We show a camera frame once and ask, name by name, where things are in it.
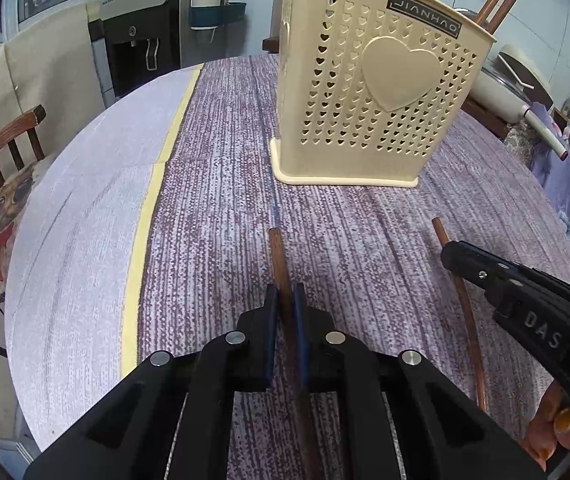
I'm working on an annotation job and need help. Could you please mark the beige cloth cover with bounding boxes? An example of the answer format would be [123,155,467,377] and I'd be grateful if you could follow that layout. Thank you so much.
[0,2,112,361]

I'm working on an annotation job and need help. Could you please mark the teal roll holder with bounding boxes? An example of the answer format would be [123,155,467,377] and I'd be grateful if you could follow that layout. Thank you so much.
[188,2,247,29]

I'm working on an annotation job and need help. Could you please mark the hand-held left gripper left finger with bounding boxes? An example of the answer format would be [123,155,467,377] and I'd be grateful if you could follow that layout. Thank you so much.
[24,284,282,480]

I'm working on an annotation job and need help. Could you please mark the cream pan lid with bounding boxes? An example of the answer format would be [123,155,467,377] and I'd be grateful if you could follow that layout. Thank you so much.
[496,43,556,107]

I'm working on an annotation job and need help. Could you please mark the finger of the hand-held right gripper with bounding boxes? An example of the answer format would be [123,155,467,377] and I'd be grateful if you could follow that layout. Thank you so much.
[440,244,516,307]
[452,241,538,281]

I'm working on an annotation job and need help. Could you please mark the wooden chair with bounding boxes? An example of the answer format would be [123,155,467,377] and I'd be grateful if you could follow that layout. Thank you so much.
[0,105,48,187]

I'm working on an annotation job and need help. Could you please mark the white frying pan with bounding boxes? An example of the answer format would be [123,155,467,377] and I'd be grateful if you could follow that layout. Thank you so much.
[469,57,568,161]

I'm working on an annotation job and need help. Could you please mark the grey water dispenser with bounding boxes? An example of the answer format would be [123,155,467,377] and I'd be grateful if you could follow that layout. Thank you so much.
[87,0,196,100]

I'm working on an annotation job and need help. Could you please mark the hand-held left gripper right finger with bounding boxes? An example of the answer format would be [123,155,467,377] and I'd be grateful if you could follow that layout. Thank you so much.
[292,284,548,480]

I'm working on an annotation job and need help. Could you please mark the cream perforated utensil holder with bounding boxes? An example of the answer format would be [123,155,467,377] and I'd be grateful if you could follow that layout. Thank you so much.
[270,0,498,190]

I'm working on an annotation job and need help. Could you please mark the person's right hand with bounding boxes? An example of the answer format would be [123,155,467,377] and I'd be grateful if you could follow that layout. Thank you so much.
[519,382,570,473]

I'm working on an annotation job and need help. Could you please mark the printed round seat cushion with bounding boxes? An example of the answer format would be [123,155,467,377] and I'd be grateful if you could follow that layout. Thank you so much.
[0,156,60,302]

